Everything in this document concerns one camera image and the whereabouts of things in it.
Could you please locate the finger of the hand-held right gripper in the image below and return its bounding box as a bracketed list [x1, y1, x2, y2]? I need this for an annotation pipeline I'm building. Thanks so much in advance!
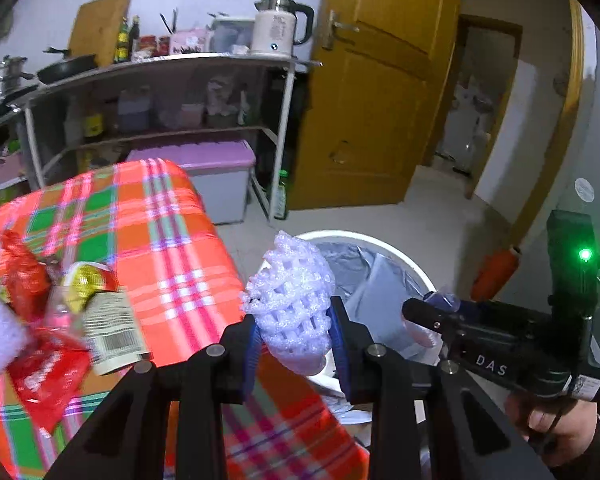
[402, 297, 459, 334]

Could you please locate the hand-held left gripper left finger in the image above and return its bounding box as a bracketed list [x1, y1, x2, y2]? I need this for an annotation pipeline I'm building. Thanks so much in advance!
[45, 316, 263, 480]

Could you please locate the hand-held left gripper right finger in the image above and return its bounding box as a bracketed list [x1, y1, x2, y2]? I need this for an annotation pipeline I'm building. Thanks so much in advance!
[327, 296, 556, 480]

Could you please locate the grey bin liner bag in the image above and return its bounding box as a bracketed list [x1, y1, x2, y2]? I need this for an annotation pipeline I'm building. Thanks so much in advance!
[312, 242, 431, 361]

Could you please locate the white plastic bin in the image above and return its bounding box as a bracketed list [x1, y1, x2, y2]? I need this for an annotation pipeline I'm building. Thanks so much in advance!
[280, 230, 440, 443]

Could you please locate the yellow packet with white label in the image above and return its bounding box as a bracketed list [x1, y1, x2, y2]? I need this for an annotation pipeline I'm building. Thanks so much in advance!
[60, 261, 151, 377]

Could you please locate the person's right hand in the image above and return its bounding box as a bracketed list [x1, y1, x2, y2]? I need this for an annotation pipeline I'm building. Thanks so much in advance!
[505, 391, 600, 469]

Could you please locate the orange plastic object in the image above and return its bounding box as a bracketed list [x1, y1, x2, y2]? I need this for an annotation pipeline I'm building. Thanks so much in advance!
[472, 245, 523, 301]

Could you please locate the plaid tablecloth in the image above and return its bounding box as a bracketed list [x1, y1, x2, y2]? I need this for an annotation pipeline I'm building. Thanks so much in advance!
[0, 158, 371, 480]

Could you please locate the green glass bottle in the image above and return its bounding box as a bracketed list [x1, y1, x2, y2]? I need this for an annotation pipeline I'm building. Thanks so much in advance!
[274, 170, 290, 221]

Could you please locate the white appliance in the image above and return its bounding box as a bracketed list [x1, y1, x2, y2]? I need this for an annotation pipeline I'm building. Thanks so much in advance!
[442, 82, 493, 161]

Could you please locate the purple lid storage box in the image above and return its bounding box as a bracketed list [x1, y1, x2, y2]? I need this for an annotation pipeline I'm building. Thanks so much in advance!
[126, 140, 257, 226]

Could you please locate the yellow wooden door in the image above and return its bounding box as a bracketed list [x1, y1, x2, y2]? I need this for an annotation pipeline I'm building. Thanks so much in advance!
[286, 0, 463, 211]

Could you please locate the grey plastic jug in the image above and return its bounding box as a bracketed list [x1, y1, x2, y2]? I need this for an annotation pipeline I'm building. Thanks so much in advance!
[117, 89, 151, 133]

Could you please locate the yellow label bottle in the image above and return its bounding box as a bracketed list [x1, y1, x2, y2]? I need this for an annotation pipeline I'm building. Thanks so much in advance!
[82, 105, 105, 138]

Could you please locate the white metal shelf rack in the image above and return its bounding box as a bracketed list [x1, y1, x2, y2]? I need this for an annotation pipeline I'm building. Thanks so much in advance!
[24, 52, 323, 221]

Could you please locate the pink plastic basket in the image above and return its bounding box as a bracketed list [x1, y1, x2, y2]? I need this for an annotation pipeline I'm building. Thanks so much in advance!
[0, 152, 26, 186]

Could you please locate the white electric kettle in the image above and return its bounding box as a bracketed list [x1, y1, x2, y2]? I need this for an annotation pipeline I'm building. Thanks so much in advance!
[250, 0, 315, 58]

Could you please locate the pink utensil box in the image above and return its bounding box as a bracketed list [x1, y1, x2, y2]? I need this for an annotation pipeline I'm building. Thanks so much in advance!
[169, 27, 211, 54]

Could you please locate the clear plastic lidded container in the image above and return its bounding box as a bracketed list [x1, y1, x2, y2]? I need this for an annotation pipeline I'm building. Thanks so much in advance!
[210, 14, 257, 53]

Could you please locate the yellow-green oil bottle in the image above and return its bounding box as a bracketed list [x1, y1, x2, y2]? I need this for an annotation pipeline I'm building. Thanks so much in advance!
[115, 17, 131, 63]

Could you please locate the black frying pan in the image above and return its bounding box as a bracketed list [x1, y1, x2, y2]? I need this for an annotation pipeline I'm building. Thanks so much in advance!
[36, 47, 98, 86]

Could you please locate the wooden cutting board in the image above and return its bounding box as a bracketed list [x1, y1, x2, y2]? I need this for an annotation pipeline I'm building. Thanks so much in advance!
[69, 0, 132, 68]

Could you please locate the steel steamer pot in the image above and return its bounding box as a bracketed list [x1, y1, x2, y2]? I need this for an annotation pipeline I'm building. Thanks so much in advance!
[0, 56, 33, 103]

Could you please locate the yellow door frame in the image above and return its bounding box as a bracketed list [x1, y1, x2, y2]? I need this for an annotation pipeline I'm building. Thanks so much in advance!
[510, 0, 587, 253]

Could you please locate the metal door handle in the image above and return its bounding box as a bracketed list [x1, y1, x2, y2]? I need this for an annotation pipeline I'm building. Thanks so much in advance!
[321, 10, 361, 51]

